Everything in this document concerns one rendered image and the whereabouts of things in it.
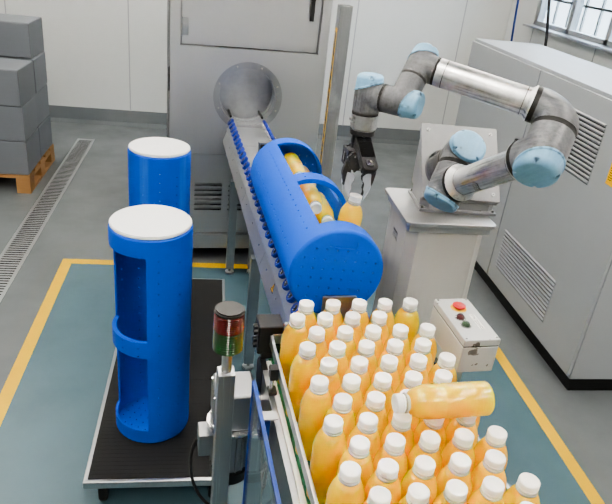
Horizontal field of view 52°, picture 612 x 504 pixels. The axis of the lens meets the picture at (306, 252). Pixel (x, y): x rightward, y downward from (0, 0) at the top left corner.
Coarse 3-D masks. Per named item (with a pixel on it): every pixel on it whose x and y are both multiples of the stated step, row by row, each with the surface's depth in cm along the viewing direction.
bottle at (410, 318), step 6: (402, 306) 170; (402, 312) 169; (408, 312) 169; (414, 312) 169; (396, 318) 170; (402, 318) 169; (408, 318) 168; (414, 318) 169; (408, 324) 169; (414, 324) 169; (414, 330) 170; (408, 336) 170; (414, 336) 171
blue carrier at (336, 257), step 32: (256, 160) 246; (256, 192) 239; (288, 192) 204; (288, 224) 190; (320, 224) 179; (352, 224) 180; (288, 256) 180; (320, 256) 177; (352, 256) 179; (320, 288) 182; (352, 288) 184
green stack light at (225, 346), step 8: (216, 336) 128; (224, 336) 127; (232, 336) 127; (240, 336) 128; (216, 344) 129; (224, 344) 128; (232, 344) 128; (240, 344) 130; (216, 352) 129; (224, 352) 129; (232, 352) 129
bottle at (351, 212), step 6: (348, 204) 183; (354, 204) 182; (360, 204) 183; (342, 210) 184; (348, 210) 182; (354, 210) 182; (360, 210) 183; (342, 216) 183; (348, 216) 182; (354, 216) 182; (360, 216) 183; (354, 222) 183; (360, 222) 185
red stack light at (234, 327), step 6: (216, 318) 126; (222, 318) 126; (240, 318) 126; (216, 324) 127; (222, 324) 126; (228, 324) 126; (234, 324) 126; (240, 324) 127; (216, 330) 127; (222, 330) 126; (228, 330) 126; (234, 330) 127; (240, 330) 128; (228, 336) 127
